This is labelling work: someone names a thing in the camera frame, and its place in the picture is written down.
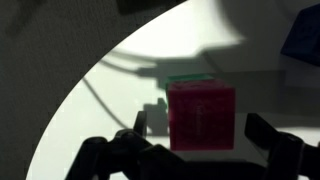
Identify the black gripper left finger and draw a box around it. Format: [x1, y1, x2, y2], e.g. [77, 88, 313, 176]
[64, 110, 158, 180]

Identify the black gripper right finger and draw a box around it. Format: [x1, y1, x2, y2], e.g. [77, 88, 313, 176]
[244, 112, 320, 180]

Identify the dark green toy block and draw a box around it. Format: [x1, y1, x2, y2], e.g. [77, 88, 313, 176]
[164, 73, 218, 93]

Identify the purple toy block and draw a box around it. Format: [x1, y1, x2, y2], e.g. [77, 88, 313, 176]
[166, 79, 237, 152]

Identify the blue toy block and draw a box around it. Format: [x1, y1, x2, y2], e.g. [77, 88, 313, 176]
[280, 3, 320, 67]

